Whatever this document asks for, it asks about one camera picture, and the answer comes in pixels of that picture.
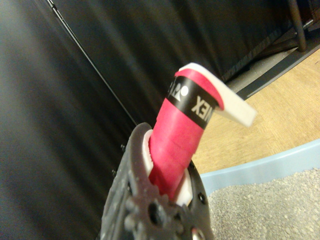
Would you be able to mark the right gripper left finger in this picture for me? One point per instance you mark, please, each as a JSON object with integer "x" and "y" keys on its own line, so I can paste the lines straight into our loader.
{"x": 130, "y": 190}

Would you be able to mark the blue litter tray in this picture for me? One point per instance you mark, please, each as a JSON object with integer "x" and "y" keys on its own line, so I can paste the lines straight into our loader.
{"x": 262, "y": 212}

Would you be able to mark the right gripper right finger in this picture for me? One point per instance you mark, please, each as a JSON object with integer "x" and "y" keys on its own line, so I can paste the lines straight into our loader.
{"x": 197, "y": 220}

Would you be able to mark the black curtain stand pole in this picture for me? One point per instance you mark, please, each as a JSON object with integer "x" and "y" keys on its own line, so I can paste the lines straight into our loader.
{"x": 52, "y": 5}

